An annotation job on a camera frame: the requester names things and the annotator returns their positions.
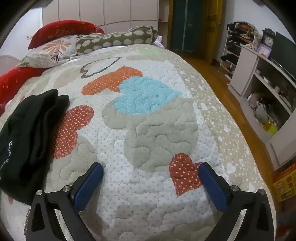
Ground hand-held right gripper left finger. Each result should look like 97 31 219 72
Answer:
24 162 104 241

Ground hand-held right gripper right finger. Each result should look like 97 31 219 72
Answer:
198 162 281 241

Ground black pants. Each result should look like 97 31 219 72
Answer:
0 89 70 205

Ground orange cardboard box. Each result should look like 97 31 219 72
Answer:
272 169 296 203

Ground yellow green cup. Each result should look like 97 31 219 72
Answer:
263 118 278 136

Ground heart patterned quilt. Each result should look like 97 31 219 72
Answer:
0 43 277 241

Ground white shelf unit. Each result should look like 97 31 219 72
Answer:
228 44 296 172

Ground red pillow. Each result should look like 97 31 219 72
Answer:
0 66 45 114
28 20 105 50

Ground floral pillow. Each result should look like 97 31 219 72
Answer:
17 34 80 68

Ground white shoe rack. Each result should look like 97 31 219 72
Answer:
220 22 262 80

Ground olive dotted bolster pillow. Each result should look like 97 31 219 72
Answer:
76 25 158 56

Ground black television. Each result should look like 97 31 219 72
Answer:
270 31 296 79

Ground dark ornate clock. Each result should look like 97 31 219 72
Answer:
261 28 276 50

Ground green door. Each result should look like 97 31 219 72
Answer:
171 0 204 52

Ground white corner shelf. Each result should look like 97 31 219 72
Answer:
158 0 170 49

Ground white padded headboard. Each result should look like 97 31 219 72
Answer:
43 0 160 27

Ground purple picture frame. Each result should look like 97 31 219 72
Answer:
257 44 272 58

